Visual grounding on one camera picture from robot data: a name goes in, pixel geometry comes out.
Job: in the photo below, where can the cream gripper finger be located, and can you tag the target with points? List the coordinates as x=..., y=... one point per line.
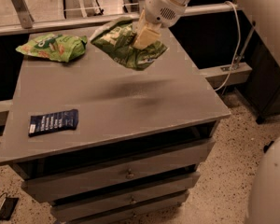
x=146, y=34
x=141, y=22

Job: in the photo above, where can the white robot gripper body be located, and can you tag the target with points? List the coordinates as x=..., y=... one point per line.
x=158, y=7

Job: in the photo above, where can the green jalapeno chip bag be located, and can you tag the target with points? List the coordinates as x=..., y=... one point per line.
x=116, y=38

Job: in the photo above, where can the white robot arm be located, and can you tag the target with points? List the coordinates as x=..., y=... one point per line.
x=157, y=14

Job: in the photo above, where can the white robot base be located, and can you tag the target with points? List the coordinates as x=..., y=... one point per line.
x=264, y=199

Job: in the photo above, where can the green chip bag far left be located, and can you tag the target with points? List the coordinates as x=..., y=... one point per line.
x=55, y=47

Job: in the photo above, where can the blue rxbar blueberry bar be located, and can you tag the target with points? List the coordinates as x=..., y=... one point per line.
x=53, y=122

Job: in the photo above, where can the grey drawer cabinet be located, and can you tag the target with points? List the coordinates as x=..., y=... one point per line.
x=121, y=112

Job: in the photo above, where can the dark cabinet at right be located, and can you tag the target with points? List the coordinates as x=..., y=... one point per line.
x=262, y=88

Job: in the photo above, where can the black office chair base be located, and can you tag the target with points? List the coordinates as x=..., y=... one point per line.
x=266, y=147

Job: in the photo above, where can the bottom grey drawer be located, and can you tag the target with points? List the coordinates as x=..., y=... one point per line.
x=134, y=210

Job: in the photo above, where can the grey drawer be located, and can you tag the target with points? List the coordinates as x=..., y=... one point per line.
x=55, y=187
x=126, y=195
x=134, y=210

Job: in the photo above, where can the top grey drawer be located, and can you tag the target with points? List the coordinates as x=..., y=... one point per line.
x=55, y=187

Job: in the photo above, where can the middle grey drawer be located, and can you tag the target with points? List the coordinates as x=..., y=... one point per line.
x=126, y=195

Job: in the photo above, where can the black device on floor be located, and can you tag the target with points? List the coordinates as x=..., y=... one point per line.
x=7, y=208

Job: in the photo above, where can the grey metal rail frame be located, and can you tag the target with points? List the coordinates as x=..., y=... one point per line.
x=38, y=16

